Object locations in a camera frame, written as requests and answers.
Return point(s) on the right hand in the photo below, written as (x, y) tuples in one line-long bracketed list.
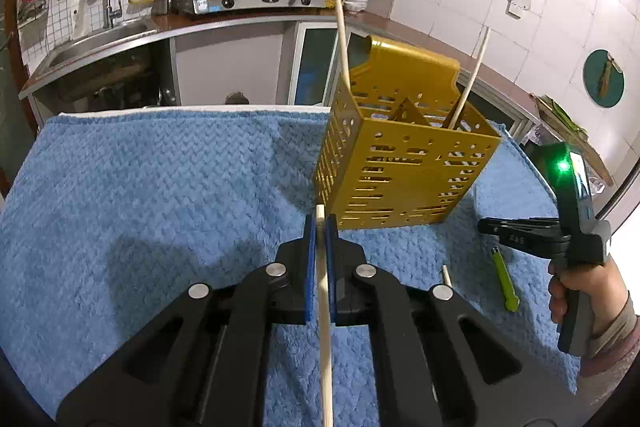
[(602, 283)]

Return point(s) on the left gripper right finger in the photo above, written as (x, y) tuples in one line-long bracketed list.
[(397, 319)]

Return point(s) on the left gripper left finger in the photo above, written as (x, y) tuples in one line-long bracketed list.
[(235, 347)]

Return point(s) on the green round wall board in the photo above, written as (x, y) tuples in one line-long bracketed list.
[(603, 78)]

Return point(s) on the gas stove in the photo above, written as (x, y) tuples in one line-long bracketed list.
[(206, 7)]

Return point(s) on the green handled utensil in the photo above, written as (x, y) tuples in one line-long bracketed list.
[(511, 300)]

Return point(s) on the blue textured towel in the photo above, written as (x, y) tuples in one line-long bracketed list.
[(110, 218)]

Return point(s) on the yellow perforated utensil holder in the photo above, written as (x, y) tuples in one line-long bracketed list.
[(398, 149)]

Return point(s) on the steel kitchen sink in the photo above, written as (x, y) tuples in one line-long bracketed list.
[(98, 40)]

